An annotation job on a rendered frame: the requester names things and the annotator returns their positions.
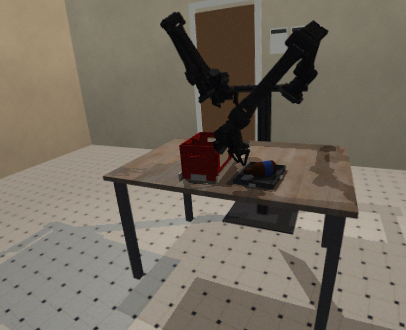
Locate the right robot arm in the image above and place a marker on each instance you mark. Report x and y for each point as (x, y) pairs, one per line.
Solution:
(196, 66)

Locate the red crate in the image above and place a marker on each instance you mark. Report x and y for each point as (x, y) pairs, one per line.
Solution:
(198, 156)

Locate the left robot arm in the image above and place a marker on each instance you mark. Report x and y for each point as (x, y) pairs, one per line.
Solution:
(239, 119)

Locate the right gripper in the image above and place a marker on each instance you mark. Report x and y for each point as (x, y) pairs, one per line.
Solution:
(224, 95)

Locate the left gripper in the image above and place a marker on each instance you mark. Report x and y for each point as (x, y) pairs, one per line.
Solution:
(238, 152)

